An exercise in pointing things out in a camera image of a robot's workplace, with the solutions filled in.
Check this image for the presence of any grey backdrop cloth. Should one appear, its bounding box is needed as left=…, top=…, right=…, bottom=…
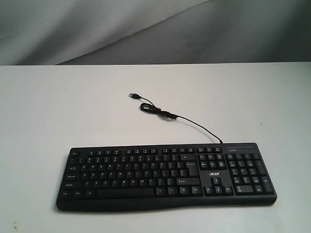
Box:
left=0, top=0, right=311, bottom=65

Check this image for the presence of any black acer keyboard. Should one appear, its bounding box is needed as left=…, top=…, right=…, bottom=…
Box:
left=56, top=143, right=277, bottom=212

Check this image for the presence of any black usb cable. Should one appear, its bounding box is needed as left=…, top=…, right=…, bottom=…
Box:
left=128, top=92, right=224, bottom=144

